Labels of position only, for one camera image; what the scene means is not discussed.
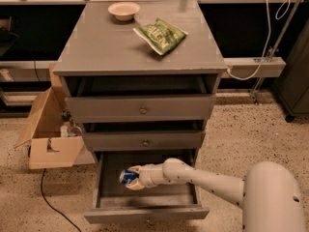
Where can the small bottle in box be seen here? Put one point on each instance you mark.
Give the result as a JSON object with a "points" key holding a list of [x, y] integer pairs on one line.
{"points": [[65, 128]]}

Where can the blue pepsi can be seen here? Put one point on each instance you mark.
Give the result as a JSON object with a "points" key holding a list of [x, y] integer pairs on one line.
{"points": [[127, 176]]}

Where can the grey bottom drawer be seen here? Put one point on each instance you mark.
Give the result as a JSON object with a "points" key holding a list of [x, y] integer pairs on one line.
{"points": [[113, 202]]}

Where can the white bowl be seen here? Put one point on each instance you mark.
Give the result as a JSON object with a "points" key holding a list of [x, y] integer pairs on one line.
{"points": [[124, 11]]}

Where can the grey drawer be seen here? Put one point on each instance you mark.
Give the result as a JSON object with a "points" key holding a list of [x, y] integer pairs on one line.
{"points": [[139, 98], [113, 202], [143, 136]]}

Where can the brown cardboard box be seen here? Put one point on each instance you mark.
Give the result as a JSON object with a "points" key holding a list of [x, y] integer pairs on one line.
{"points": [[41, 131]]}

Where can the grey drawer cabinet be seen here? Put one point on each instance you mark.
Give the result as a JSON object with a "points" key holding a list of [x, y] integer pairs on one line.
{"points": [[105, 46]]}

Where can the green chip bag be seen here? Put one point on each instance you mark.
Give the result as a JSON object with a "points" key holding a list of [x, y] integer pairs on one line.
{"points": [[161, 36]]}

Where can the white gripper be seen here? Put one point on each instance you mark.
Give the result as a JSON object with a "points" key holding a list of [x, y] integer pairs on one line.
{"points": [[147, 176]]}

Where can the dark grey side cabinet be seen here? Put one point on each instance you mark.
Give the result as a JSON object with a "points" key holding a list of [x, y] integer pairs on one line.
{"points": [[292, 86]]}

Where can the grey top drawer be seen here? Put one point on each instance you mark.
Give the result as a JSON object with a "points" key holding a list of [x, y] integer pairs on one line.
{"points": [[139, 98]]}

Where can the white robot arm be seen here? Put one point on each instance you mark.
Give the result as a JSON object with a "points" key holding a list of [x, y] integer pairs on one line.
{"points": [[269, 194]]}

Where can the grey middle drawer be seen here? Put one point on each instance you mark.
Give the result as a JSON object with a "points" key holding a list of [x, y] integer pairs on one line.
{"points": [[143, 136]]}

